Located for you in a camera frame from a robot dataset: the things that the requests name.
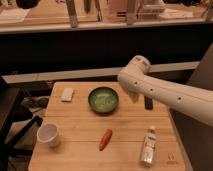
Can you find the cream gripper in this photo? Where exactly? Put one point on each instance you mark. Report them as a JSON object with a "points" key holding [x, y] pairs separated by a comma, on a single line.
{"points": [[134, 97]]}

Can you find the green ceramic bowl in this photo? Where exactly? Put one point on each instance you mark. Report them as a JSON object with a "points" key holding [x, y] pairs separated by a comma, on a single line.
{"points": [[103, 100]]}

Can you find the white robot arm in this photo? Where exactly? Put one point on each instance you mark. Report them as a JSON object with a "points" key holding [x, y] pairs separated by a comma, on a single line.
{"points": [[191, 101]]}

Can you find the black remote control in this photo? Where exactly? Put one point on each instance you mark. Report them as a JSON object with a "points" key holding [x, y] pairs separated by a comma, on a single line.
{"points": [[148, 103]]}

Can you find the orange carrot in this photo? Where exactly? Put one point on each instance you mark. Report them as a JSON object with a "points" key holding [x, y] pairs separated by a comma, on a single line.
{"points": [[105, 139]]}

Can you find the clear plastic bottle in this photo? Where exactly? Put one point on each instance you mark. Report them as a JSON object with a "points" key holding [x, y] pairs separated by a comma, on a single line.
{"points": [[148, 148]]}

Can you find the white rectangular sponge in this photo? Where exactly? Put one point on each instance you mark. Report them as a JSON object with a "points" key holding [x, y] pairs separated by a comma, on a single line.
{"points": [[67, 94]]}

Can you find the white paper cup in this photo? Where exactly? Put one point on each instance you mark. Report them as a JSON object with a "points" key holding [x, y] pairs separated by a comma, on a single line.
{"points": [[48, 134]]}

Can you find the white long shelf rail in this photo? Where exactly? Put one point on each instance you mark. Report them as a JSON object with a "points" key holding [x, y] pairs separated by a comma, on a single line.
{"points": [[101, 72]]}

